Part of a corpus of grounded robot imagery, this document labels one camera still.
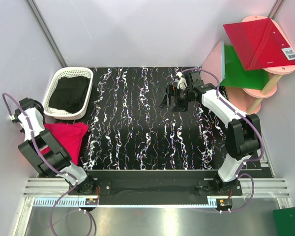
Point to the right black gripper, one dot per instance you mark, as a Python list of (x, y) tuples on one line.
[(173, 91)]

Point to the magenta pink towel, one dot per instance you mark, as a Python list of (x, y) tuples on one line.
[(70, 136)]

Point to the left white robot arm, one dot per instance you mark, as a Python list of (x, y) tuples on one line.
[(44, 152)]

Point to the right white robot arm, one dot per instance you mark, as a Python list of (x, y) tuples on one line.
[(243, 136)]

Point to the pink board with teal edge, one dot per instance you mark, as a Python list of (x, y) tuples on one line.
[(214, 63)]

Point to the green plastic sheet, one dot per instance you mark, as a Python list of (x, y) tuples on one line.
[(236, 76)]

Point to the pink wooden tiered shelf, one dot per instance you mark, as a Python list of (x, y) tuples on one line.
[(249, 100)]

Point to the red plastic sheet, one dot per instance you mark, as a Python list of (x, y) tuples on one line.
[(259, 44)]

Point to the black towel in basket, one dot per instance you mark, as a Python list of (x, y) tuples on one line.
[(70, 94)]

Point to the white plastic laundry basket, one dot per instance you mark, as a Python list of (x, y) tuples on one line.
[(67, 72)]

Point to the dark green board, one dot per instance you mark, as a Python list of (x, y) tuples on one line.
[(285, 221)]

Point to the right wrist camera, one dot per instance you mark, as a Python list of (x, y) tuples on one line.
[(182, 84)]

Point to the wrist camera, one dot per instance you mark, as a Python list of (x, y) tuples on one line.
[(14, 118), (182, 84)]

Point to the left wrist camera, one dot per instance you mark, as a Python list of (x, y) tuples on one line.
[(14, 118)]

